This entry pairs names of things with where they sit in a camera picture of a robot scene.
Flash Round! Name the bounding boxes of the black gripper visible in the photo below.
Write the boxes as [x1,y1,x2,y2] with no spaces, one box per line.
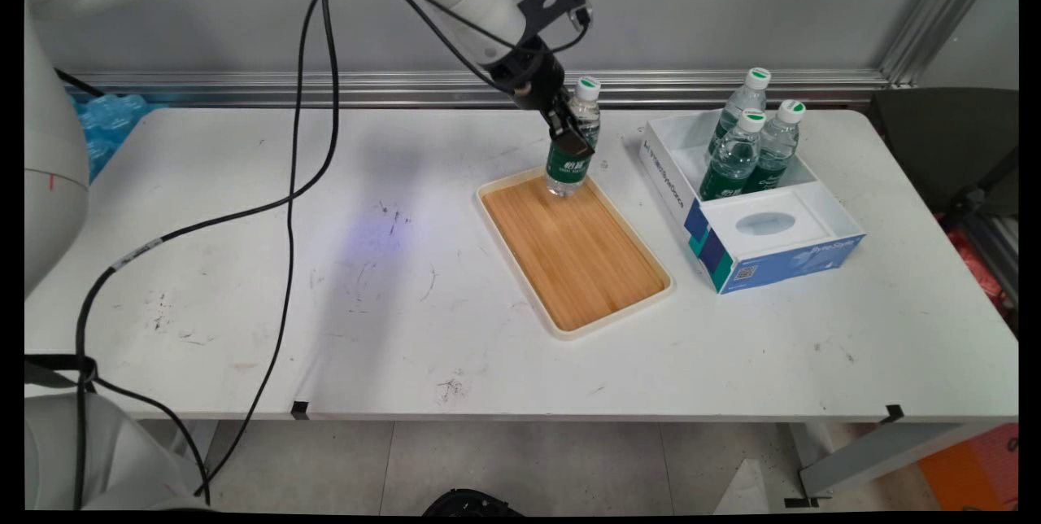
[488,36,597,159]

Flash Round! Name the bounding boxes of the green label water bottle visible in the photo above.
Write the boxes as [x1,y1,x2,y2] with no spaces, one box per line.
[744,99,807,193]
[699,111,766,201]
[706,67,772,157]
[545,76,603,198]

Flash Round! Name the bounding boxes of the bamboo tray with white rim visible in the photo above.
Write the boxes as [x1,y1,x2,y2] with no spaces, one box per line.
[476,166,674,340]

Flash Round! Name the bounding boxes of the white blue cardboard box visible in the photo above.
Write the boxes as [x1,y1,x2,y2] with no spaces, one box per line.
[638,109,867,295]

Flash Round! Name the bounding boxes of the dark chair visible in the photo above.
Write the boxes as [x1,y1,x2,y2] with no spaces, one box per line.
[869,86,1019,216]

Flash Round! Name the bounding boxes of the black round object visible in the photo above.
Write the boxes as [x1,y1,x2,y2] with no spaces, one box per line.
[421,489,525,517]

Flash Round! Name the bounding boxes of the red bag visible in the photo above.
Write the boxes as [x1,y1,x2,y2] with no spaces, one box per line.
[935,211,1009,313]

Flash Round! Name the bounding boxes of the grey table leg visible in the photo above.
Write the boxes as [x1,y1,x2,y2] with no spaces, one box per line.
[782,420,1005,509]

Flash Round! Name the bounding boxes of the orange box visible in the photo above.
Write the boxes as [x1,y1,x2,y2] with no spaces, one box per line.
[917,425,1019,512]

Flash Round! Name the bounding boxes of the horizontal aluminium frame rail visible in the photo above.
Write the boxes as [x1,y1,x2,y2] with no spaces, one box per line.
[61,70,891,108]

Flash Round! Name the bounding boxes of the thin black cable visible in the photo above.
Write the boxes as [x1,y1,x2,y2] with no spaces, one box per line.
[85,0,330,506]

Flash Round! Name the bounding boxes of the slanted aluminium frame post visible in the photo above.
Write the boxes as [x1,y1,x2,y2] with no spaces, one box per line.
[881,0,1008,88]

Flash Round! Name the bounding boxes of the black cable with white label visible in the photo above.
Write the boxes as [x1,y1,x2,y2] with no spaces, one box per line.
[73,0,351,510]

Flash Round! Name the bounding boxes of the black strap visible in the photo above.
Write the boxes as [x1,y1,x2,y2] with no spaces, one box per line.
[24,355,100,388]

